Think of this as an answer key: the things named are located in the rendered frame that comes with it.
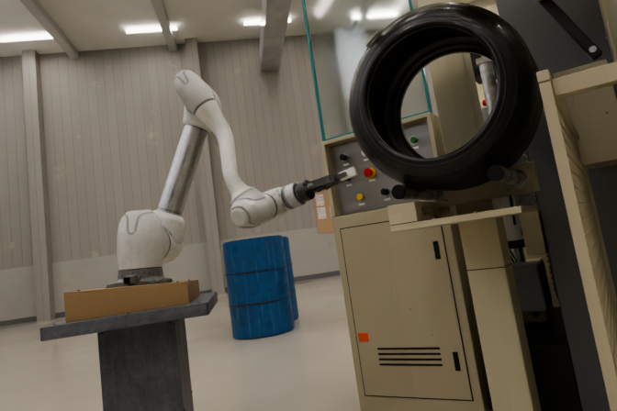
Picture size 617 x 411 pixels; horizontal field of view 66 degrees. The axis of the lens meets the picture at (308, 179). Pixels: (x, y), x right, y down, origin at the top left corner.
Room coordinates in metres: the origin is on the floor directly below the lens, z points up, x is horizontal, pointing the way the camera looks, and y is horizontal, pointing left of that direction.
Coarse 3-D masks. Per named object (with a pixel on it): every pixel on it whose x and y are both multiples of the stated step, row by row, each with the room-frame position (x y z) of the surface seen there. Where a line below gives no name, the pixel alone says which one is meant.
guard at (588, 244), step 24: (552, 96) 0.73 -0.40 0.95; (552, 120) 0.73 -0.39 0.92; (552, 144) 0.74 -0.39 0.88; (576, 144) 1.34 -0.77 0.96; (576, 168) 1.08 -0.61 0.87; (576, 192) 0.91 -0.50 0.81; (576, 216) 0.73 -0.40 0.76; (576, 240) 0.74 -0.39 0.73; (600, 240) 1.48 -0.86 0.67; (600, 264) 1.16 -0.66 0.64; (600, 288) 1.01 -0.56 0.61; (600, 312) 0.73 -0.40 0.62; (600, 336) 0.73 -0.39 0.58; (600, 360) 0.74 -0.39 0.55
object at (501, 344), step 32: (448, 0) 1.63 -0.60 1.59; (448, 64) 1.65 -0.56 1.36; (448, 96) 1.66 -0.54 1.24; (448, 128) 1.67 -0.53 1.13; (480, 128) 1.66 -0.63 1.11; (480, 224) 1.65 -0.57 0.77; (480, 256) 1.66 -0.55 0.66; (480, 288) 1.67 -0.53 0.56; (512, 288) 1.66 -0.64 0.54; (480, 320) 1.68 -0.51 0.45; (512, 320) 1.63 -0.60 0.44; (512, 352) 1.64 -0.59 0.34; (512, 384) 1.65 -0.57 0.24
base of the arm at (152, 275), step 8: (120, 272) 1.68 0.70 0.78; (128, 272) 1.67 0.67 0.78; (136, 272) 1.67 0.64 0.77; (144, 272) 1.68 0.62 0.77; (152, 272) 1.70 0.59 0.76; (160, 272) 1.73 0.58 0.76; (120, 280) 1.67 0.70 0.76; (128, 280) 1.66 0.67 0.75; (136, 280) 1.66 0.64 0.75; (144, 280) 1.66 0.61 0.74; (152, 280) 1.65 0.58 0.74; (160, 280) 1.70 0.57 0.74; (168, 280) 1.79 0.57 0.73
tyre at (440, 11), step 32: (384, 32) 1.38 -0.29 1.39; (416, 32) 1.49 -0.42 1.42; (448, 32) 1.51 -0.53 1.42; (480, 32) 1.23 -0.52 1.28; (512, 32) 1.22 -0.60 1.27; (384, 64) 1.57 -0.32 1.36; (416, 64) 1.60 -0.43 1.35; (512, 64) 1.20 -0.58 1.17; (352, 96) 1.46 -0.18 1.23; (384, 96) 1.65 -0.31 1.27; (512, 96) 1.21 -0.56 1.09; (384, 128) 1.66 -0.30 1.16; (512, 128) 1.24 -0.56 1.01; (384, 160) 1.41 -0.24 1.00; (416, 160) 1.35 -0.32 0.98; (448, 160) 1.31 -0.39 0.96; (480, 160) 1.28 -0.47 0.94; (512, 160) 1.37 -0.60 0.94
